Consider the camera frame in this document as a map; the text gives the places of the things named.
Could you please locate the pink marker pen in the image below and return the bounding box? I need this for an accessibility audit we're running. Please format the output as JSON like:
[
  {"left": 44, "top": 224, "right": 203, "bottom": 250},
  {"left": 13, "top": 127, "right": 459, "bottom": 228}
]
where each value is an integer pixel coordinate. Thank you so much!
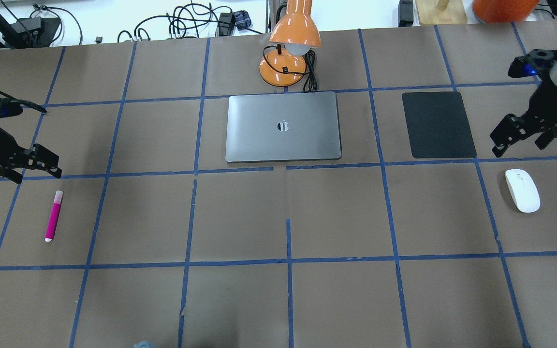
[{"left": 44, "top": 191, "right": 64, "bottom": 243}]

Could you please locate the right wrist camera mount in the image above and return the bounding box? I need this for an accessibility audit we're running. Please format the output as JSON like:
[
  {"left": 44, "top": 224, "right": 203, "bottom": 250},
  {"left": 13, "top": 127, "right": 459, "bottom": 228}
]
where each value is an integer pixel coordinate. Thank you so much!
[{"left": 508, "top": 49, "right": 557, "bottom": 80}]

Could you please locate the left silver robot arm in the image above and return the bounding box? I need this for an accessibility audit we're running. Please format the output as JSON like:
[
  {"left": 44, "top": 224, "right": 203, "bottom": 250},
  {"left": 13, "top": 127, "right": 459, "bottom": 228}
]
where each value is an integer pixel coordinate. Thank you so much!
[{"left": 0, "top": 98, "right": 62, "bottom": 184}]

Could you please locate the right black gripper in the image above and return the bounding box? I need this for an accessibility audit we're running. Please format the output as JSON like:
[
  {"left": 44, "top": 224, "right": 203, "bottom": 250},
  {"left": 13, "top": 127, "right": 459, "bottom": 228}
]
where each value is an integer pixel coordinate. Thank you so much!
[{"left": 489, "top": 85, "right": 557, "bottom": 158}]

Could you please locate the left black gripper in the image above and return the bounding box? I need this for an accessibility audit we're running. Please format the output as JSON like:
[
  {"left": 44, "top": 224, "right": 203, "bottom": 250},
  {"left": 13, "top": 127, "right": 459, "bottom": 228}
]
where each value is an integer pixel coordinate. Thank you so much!
[{"left": 0, "top": 128, "right": 62, "bottom": 184}]

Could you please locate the orange desk lamp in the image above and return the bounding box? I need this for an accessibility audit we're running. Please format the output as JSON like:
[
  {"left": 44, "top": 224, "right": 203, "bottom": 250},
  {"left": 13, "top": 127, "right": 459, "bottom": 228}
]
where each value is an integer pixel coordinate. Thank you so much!
[{"left": 259, "top": 0, "right": 322, "bottom": 92}]

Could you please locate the wooden stand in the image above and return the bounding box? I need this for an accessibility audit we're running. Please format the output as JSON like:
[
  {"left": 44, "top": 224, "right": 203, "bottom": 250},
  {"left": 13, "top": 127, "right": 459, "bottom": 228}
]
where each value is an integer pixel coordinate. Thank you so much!
[{"left": 414, "top": 0, "right": 468, "bottom": 26}]

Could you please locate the grey closed laptop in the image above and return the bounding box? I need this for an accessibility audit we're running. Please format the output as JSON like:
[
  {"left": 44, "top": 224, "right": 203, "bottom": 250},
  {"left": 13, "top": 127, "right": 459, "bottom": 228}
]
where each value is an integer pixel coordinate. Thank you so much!
[{"left": 225, "top": 92, "right": 342, "bottom": 163}]

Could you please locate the black lamp power cable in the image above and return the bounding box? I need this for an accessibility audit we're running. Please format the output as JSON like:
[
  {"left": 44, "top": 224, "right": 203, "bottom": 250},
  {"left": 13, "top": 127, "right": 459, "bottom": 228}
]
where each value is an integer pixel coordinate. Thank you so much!
[{"left": 264, "top": 46, "right": 319, "bottom": 93}]

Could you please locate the white computer mouse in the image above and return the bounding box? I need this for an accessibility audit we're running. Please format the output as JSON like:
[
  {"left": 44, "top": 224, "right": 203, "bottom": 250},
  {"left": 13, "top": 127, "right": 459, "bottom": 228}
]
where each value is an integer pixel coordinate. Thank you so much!
[{"left": 504, "top": 168, "right": 540, "bottom": 213}]

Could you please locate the black mousepad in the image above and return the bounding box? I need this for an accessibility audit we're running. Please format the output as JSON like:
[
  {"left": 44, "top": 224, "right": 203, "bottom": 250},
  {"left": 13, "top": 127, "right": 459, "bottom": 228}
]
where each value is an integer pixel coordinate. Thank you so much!
[{"left": 402, "top": 92, "right": 477, "bottom": 159}]

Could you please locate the black power adapter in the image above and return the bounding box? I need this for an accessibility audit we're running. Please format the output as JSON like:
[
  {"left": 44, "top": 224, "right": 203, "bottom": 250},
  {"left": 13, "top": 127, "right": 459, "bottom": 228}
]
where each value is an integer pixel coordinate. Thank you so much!
[{"left": 215, "top": 13, "right": 235, "bottom": 37}]

